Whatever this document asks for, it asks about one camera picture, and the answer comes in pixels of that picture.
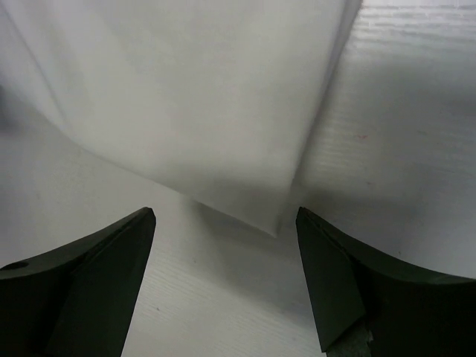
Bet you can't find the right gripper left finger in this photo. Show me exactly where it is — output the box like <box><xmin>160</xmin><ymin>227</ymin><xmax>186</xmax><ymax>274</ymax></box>
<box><xmin>1</xmin><ymin>208</ymin><xmax>155</xmax><ymax>356</ymax></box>

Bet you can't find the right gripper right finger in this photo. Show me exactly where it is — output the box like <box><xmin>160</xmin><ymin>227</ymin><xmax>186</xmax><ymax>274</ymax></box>
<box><xmin>295</xmin><ymin>208</ymin><xmax>475</xmax><ymax>356</ymax></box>

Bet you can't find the white printed t shirt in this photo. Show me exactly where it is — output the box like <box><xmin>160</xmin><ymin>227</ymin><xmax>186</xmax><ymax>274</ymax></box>
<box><xmin>1</xmin><ymin>1</ymin><xmax>361</xmax><ymax>234</ymax></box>

